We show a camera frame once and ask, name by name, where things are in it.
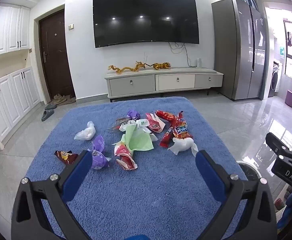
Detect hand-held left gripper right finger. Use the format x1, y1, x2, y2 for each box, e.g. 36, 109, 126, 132
195, 150, 278, 240

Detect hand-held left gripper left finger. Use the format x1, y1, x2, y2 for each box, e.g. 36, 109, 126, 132
11, 150, 94, 240

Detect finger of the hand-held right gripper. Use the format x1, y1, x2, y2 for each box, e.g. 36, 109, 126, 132
265, 132, 292, 164

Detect white round trash bin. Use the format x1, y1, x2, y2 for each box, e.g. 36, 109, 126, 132
236, 160, 268, 195

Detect clear plastic bag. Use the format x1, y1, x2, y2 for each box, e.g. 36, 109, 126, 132
74, 121, 96, 140

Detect red and white wrapper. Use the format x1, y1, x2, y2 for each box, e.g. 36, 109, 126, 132
114, 142, 138, 171

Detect red chip bag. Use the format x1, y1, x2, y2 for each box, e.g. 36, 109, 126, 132
155, 109, 194, 148

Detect small purple wrapper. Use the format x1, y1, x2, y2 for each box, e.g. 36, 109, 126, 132
126, 109, 141, 121

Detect dark red wrapper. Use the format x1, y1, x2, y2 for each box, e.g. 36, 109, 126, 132
54, 150, 79, 166

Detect large purple wrapper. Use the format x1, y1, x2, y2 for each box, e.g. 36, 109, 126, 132
91, 135, 111, 170

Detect white tissue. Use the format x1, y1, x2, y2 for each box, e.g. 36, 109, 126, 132
168, 137, 199, 157

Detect washing machine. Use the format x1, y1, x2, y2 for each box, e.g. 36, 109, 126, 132
268, 61, 284, 98

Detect blue fluffy blanket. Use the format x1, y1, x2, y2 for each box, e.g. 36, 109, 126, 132
26, 96, 249, 240

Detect brown wrapper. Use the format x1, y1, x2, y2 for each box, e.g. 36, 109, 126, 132
108, 117, 129, 130

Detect green paper sheet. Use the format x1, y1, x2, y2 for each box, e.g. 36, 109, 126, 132
112, 124, 153, 153

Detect pink wrapper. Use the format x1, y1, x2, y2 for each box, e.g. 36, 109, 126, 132
145, 112, 166, 133

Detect beige shoes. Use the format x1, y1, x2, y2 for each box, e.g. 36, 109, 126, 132
53, 94, 72, 105

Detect white crumpled wrapper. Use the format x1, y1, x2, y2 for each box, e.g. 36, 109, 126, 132
119, 118, 150, 133

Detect white lower cabinet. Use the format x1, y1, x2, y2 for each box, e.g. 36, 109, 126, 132
0, 66, 41, 150

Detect white cabinet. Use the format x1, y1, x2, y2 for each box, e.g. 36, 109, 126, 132
0, 66, 41, 150
0, 3, 31, 60

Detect grey refrigerator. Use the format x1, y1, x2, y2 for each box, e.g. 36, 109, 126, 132
211, 0, 268, 102

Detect grey television stand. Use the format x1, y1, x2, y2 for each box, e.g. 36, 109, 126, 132
104, 67, 224, 103

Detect dark brown door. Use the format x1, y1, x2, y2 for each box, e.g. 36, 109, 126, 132
39, 11, 76, 103

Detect golden dragon figure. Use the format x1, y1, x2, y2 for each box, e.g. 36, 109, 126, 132
108, 61, 146, 74

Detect golden tiger figure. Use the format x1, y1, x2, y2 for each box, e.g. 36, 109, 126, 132
153, 62, 172, 70

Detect white upper cabinet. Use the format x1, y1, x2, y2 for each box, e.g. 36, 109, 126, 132
0, 3, 31, 60

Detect black television cable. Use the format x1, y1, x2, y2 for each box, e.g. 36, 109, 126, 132
168, 42, 198, 67

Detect black wall television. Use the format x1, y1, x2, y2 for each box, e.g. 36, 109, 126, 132
93, 0, 200, 48

